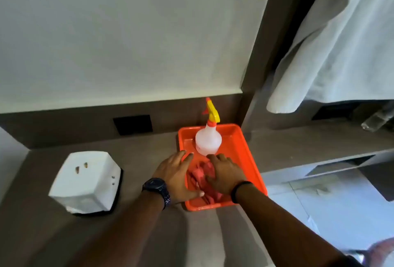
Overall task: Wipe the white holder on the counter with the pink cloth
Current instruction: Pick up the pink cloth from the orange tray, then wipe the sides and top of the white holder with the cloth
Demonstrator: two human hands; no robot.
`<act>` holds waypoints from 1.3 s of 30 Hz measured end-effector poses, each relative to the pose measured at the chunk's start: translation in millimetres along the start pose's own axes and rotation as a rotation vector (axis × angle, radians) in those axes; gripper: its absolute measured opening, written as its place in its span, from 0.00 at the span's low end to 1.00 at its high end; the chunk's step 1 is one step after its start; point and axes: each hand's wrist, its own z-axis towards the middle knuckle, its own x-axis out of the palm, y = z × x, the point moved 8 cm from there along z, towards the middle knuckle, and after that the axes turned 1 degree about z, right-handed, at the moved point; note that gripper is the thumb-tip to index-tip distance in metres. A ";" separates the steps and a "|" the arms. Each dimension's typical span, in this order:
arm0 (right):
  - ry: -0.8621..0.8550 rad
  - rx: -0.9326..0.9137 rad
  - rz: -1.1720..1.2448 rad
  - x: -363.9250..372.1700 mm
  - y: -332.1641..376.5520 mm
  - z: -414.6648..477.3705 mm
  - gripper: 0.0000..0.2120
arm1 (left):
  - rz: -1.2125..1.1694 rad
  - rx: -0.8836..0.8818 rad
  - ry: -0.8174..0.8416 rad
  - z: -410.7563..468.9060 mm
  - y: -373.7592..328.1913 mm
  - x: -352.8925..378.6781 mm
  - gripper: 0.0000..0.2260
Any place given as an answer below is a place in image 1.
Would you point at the pink cleaning cloth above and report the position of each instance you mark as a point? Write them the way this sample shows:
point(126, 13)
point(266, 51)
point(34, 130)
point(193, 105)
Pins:
point(200, 174)

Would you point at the person's left hand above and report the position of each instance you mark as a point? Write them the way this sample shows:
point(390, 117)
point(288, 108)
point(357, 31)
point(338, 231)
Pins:
point(175, 177)

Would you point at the white hanging towel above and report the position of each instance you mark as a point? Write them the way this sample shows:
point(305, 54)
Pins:
point(341, 60)

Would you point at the black wristwatch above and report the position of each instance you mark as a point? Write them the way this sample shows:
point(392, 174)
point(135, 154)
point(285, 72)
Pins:
point(156, 187)

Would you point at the white tissue box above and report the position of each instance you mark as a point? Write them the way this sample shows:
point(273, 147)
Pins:
point(86, 180)

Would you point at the black wristband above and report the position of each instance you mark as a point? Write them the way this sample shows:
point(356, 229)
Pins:
point(237, 187)

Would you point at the clear plastic bottle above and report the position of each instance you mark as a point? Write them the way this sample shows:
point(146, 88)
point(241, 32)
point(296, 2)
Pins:
point(377, 119)

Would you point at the black wall socket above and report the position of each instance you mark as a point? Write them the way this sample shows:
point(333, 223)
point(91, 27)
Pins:
point(133, 125)

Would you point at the orange plastic tray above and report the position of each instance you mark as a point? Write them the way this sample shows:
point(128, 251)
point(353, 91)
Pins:
point(241, 153)

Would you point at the white paper scrap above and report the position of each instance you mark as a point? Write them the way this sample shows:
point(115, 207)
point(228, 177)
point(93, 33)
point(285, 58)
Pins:
point(321, 189)

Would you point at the person's left forearm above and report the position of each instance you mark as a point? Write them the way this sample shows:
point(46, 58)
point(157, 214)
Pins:
point(129, 233)

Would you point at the person's right forearm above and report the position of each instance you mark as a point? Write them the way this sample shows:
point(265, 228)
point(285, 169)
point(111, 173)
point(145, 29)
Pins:
point(277, 230)

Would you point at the person's right hand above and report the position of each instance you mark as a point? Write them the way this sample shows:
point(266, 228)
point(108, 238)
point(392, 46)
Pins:
point(226, 176)

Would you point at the white spray bottle yellow nozzle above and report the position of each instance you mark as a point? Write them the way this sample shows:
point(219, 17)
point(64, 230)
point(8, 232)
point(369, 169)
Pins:
point(208, 141)

